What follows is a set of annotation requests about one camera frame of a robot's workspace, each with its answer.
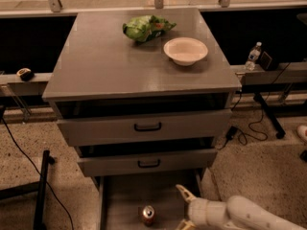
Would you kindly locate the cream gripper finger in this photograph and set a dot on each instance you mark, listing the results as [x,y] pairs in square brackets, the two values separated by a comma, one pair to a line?
[187,196]
[186,225]

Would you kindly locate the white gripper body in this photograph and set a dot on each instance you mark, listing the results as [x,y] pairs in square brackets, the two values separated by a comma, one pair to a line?
[198,211]

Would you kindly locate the red coke can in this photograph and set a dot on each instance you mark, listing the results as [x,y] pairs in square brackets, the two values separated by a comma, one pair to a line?
[148,215]

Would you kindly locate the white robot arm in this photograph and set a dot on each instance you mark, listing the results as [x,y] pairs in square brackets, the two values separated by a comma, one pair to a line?
[237,213]

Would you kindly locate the grey middle drawer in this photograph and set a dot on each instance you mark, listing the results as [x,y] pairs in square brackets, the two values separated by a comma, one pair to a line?
[147,163]

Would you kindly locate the grey drawer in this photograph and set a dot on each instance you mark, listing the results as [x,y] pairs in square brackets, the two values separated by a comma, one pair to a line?
[143,128]
[123,198]
[147,163]

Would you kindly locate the grey bottom drawer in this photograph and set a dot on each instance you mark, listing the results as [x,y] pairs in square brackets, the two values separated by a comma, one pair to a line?
[123,198]

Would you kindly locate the grey top drawer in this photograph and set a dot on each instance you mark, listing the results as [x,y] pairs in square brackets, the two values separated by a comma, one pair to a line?
[143,128]

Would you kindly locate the grey drawer cabinet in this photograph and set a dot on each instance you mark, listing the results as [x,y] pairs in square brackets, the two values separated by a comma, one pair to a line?
[102,73]

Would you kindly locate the black stand leg right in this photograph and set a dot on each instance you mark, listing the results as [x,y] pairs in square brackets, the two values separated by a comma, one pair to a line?
[280,132]

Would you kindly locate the black stand leg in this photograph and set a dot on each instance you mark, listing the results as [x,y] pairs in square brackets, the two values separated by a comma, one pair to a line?
[38,187]
[280,132]

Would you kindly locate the red white shoe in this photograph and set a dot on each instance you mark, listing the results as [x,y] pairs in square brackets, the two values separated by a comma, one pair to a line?
[302,132]

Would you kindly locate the clear water bottle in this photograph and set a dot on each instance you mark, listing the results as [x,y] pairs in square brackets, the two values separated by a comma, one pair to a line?
[253,55]

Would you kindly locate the white bowl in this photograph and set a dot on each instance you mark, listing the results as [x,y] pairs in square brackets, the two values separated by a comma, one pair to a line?
[185,51]

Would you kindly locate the black stand leg left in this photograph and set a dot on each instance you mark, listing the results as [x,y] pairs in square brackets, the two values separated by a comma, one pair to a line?
[38,187]

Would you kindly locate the small black box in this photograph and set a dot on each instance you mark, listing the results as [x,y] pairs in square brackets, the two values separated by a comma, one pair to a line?
[267,62]

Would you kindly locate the green chip bag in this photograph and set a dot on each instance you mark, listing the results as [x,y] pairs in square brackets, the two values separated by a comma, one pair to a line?
[147,27]

